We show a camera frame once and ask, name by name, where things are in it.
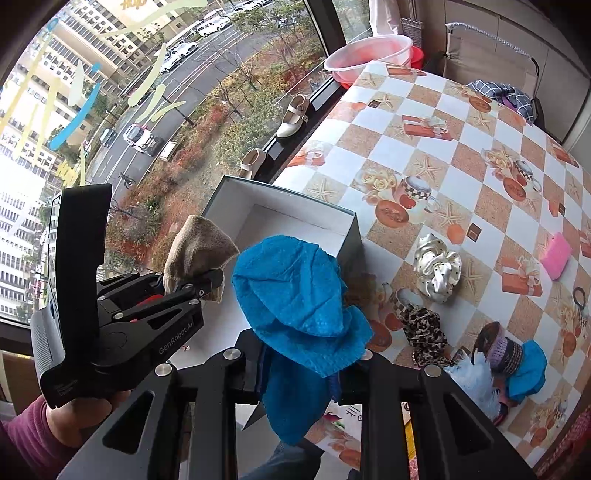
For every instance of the cream polka dot scrunchie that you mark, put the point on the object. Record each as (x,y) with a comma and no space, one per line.
(438,269)

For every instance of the beige knit sock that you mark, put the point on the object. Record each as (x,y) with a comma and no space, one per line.
(199,246)

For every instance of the white open storage box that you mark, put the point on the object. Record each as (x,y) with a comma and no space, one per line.
(249,212)

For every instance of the light blue fluffy scrunchie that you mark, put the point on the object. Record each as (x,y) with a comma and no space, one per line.
(474,377)

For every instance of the blue shower cap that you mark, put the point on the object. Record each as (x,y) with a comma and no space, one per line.
(529,377)
(292,294)

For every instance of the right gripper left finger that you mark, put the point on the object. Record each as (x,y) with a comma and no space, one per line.
(175,420)

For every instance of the person legs in jeans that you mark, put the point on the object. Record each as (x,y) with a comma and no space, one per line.
(301,461)

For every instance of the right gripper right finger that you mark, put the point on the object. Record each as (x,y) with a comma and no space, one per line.
(453,438)

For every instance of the left hand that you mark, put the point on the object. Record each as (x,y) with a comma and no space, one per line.
(73,423)

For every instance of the purple striped knit cuff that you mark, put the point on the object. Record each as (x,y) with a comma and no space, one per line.
(502,353)

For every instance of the folding cot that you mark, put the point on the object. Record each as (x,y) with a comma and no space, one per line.
(475,54)

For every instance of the cream shoe far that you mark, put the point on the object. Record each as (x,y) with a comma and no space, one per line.
(294,117)

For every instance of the plaid cloth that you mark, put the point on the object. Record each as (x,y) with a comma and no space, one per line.
(508,95)

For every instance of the pink sponge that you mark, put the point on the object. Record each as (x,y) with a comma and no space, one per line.
(556,256)

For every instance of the cream shoe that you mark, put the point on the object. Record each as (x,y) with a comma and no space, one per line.
(294,117)
(251,162)

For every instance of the pink plastic basin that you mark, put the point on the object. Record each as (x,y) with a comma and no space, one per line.
(369,55)

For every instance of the cream shoe near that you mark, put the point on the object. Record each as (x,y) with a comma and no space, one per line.
(251,162)

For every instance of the pink patterned carton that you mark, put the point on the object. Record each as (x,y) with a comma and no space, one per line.
(410,441)

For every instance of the red bucket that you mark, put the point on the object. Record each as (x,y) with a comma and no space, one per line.
(415,55)

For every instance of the leopard print scrunchie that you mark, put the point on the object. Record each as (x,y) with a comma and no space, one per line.
(422,328)

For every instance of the checkered tablecloth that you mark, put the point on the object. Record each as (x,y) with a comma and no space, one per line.
(412,154)

